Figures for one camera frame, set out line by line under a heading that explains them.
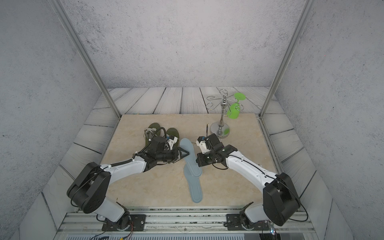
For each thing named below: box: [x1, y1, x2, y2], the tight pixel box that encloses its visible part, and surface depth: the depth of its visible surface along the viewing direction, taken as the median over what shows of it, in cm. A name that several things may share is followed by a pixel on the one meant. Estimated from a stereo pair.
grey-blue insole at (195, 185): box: [184, 164, 203, 203], surface depth 84 cm
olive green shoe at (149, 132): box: [144, 122, 161, 146], surface depth 104 cm
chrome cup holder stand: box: [206, 89, 244, 137], surface depth 99 cm
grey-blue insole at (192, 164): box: [180, 137, 203, 178], surface depth 84 cm
